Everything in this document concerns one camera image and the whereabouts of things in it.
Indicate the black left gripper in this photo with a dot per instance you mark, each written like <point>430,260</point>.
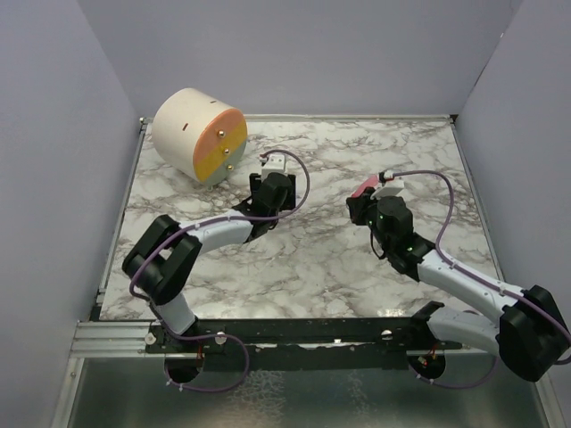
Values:
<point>290,202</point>

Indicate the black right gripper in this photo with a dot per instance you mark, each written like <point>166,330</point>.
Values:
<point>359,205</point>

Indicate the pink strap keyring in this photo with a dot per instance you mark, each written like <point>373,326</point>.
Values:
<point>371,182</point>

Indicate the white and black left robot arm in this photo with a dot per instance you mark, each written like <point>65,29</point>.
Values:
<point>161,261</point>

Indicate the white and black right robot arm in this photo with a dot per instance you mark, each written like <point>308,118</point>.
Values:
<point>523,327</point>

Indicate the cream cylinder with coloured face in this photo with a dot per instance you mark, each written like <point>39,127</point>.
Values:
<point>199,135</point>

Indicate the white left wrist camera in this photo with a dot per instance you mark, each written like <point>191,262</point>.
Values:
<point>273,163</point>

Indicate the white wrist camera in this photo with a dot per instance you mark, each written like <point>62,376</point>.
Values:
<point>273,163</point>
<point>388,185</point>

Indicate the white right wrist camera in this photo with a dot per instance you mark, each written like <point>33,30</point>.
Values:
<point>388,185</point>

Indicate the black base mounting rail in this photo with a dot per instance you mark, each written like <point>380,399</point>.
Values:
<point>300,344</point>

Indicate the aluminium table frame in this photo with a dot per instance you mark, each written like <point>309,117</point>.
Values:
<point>315,265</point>

